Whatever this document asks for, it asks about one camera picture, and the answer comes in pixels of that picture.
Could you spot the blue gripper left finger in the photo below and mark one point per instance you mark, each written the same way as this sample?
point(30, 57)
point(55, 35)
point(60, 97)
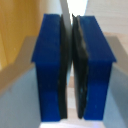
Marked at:
point(50, 66)

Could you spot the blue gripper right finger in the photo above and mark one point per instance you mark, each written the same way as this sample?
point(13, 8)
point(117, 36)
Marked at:
point(95, 66)

